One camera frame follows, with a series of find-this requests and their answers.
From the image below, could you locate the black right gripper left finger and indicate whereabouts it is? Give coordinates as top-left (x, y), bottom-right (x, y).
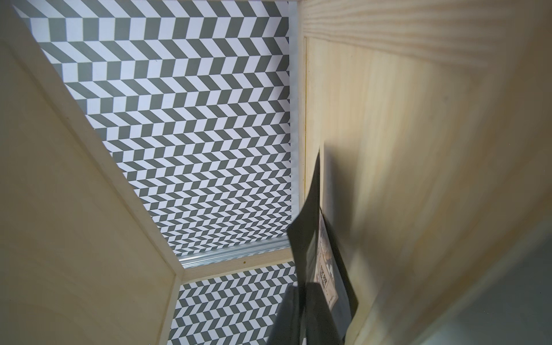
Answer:
top-left (267, 285), bottom-right (303, 345)

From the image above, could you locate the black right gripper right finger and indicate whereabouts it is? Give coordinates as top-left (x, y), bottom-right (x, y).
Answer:
top-left (305, 283), bottom-right (343, 345)

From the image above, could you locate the light wooden two-tier shelf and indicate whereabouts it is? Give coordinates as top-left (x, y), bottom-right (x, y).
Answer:
top-left (1, 1), bottom-right (551, 344)

